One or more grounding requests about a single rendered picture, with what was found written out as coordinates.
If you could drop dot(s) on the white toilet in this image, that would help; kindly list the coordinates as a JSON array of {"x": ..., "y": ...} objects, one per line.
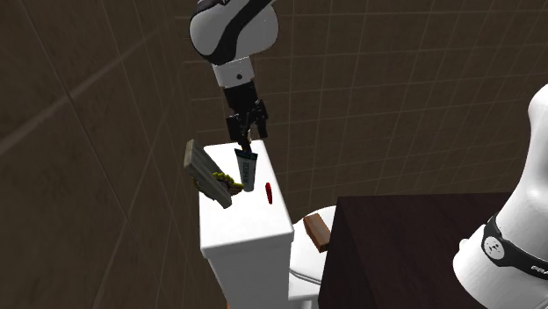
[{"x": 244, "y": 239}]

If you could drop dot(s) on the white toothpaste tube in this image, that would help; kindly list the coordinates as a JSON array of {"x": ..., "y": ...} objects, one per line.
[{"x": 247, "y": 171}]

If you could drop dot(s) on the red flat disc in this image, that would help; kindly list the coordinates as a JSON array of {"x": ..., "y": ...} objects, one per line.
[{"x": 269, "y": 193}]

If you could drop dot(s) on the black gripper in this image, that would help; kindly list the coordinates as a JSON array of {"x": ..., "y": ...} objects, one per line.
[{"x": 240, "y": 97}]

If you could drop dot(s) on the green yellow toy figure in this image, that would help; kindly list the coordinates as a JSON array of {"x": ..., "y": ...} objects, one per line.
[{"x": 227, "y": 182}]

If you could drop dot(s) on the grey flat box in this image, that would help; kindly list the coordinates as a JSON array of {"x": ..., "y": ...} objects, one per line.
[{"x": 205, "y": 173}]

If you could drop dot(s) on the brown rectangular block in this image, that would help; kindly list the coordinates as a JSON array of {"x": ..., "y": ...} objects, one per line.
[{"x": 317, "y": 231}]

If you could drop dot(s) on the dark brown robot stand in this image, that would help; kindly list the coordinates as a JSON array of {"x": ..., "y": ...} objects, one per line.
[{"x": 385, "y": 256}]

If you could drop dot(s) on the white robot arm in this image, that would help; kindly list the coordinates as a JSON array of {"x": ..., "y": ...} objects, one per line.
[{"x": 233, "y": 30}]

